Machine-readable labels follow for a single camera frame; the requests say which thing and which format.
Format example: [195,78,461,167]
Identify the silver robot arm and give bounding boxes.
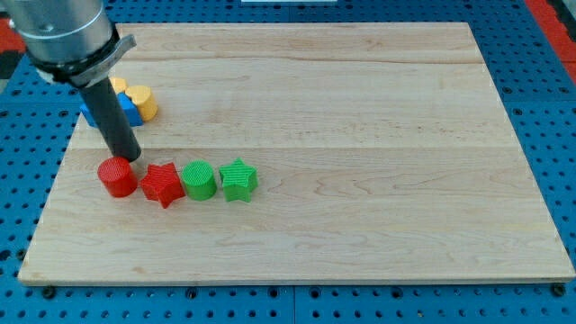
[1,0,136,88]

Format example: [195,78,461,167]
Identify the blue triangle block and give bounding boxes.
[117,93,143,127]

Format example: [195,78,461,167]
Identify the blue cube block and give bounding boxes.
[80,103,97,128]

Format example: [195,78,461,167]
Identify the green star block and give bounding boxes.
[219,157,258,203]

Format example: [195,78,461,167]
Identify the green cylinder block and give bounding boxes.
[181,160,217,201]

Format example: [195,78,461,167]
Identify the red star block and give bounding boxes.
[139,162,185,209]

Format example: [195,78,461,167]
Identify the yellow heart block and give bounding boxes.
[125,85,158,122]

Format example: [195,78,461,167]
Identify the red cylinder block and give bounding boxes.
[97,157,138,198]

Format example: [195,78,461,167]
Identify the yellow block behind rod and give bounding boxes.
[110,76,128,95]

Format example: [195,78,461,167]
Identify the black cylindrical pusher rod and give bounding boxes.
[80,77,141,162]

